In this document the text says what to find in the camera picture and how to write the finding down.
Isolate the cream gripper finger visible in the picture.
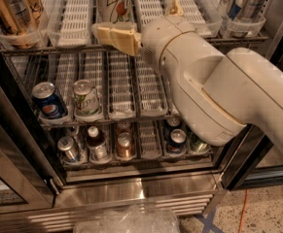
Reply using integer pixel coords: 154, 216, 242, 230
165, 0, 184, 17
91, 22, 141, 56

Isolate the white rounded gripper body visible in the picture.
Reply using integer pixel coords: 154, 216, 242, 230
140, 16, 196, 71

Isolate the white 7up zero can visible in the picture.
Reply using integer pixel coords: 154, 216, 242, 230
96, 0, 133, 23

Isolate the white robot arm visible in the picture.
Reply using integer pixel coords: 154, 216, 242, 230
91, 13, 283, 154

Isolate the blue silver tall can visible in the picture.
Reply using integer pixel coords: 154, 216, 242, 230
217, 0, 273, 39

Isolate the white green 7up can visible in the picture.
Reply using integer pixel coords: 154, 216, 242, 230
72, 80, 100, 117

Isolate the stainless steel fridge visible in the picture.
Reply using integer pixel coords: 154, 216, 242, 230
0, 0, 283, 233

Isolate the blue pepsi can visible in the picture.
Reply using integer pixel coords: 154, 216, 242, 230
32, 82, 68, 119

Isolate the copper brown can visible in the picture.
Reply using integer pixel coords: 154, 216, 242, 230
117, 132, 134, 158

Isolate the gold can top shelf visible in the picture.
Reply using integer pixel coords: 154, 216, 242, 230
0, 0, 45, 50

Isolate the dark blue can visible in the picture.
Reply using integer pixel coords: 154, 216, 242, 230
166, 129, 187, 154

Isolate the green can bottom shelf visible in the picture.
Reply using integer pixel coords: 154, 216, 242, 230
190, 133, 209, 153

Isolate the silver can bottom shelf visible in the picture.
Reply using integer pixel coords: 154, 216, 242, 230
57, 136, 80, 162

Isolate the glass fridge door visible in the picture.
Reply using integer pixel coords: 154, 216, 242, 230
0, 22, 66, 216

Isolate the dark bottle white cap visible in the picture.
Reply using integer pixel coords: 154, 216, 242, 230
87, 126, 108, 161

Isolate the clear plastic bag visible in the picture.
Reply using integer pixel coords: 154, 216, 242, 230
73, 206, 180, 233

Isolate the blue tape cross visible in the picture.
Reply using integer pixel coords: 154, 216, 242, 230
195, 211, 224, 233

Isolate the orange cable on floor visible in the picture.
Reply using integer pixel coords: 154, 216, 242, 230
237, 188, 250, 233

